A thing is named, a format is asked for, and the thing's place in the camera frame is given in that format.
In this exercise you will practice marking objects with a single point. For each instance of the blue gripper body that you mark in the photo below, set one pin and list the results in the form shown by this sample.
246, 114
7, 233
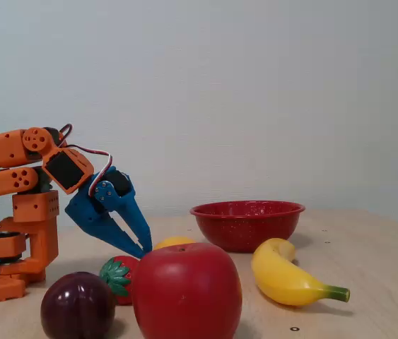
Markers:
90, 213

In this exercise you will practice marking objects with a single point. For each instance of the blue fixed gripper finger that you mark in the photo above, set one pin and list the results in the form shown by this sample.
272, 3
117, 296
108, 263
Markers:
114, 234

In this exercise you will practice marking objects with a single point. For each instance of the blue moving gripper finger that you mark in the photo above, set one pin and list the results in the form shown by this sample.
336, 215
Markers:
133, 215

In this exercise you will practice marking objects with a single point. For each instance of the yellow toy banana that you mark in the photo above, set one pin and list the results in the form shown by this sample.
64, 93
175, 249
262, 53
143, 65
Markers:
283, 279

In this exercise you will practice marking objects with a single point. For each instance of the red speckled bowl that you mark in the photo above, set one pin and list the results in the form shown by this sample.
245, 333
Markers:
248, 226

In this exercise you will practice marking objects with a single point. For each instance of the red toy strawberry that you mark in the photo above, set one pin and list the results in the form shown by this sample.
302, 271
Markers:
122, 270

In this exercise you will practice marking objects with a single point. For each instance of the yellow orange toy fruit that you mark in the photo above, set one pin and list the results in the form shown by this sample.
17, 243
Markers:
174, 242

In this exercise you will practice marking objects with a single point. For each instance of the purple toy plum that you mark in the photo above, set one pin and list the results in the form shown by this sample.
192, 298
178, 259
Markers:
76, 307

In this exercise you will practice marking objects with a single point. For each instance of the red toy apple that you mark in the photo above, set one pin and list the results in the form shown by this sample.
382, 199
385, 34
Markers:
188, 293

